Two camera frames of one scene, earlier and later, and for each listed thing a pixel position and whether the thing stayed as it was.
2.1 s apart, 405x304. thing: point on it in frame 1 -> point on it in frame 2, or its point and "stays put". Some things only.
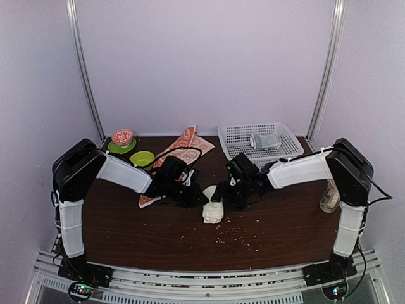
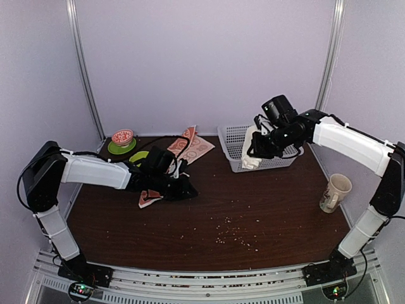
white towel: [212, 211] -> [249, 161]
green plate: [114, 147] stays put
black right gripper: [222, 191] -> [258, 149]
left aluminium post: [71, 18] stays put
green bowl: [142, 158] stays put
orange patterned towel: [188, 147] stays put
